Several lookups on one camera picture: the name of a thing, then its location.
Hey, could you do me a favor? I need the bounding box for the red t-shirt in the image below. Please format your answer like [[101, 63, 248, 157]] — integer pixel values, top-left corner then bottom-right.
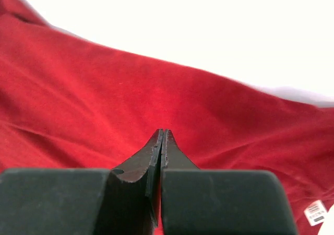
[[1, 0, 333, 234]]

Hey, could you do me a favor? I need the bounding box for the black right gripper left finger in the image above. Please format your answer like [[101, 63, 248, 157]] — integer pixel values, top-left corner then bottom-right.
[[1, 129, 163, 234]]

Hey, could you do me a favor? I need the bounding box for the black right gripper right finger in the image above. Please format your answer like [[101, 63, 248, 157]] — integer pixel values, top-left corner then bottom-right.
[[161, 130, 298, 234]]

